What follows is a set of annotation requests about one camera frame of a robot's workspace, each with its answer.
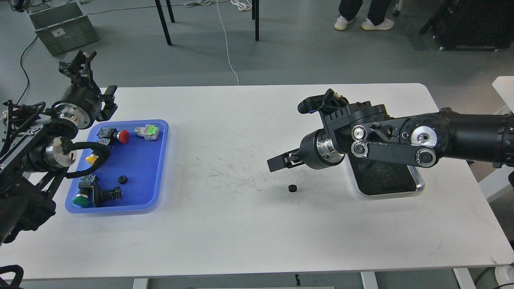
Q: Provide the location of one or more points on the red push button switch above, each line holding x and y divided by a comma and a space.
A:
109, 136

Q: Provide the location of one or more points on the black table leg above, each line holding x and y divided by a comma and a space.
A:
255, 17
163, 19

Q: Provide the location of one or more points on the white sneaker right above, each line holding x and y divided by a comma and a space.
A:
386, 25

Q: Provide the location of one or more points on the white sneaker left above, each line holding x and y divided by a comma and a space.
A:
342, 23

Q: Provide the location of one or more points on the black equipment case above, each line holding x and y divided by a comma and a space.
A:
472, 24

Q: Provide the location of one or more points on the grey green connector switch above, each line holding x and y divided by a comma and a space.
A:
148, 132

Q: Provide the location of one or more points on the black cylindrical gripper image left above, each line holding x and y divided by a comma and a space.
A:
81, 101

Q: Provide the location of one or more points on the black table leg right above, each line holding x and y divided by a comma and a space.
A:
255, 17

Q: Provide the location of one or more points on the yellow push button switch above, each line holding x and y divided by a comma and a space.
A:
97, 155

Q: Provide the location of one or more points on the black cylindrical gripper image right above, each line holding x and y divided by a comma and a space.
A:
316, 151

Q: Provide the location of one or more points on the white sneaker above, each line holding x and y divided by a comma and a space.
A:
386, 25
342, 23

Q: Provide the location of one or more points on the blue plastic tray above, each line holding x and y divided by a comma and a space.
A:
141, 161

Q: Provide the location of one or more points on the green push button switch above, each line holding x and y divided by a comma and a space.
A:
88, 188

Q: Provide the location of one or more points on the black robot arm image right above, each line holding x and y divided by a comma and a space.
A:
367, 132

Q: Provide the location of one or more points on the black table leg left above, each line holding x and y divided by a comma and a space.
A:
163, 19

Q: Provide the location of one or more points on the silver metal tray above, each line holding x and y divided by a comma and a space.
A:
385, 180

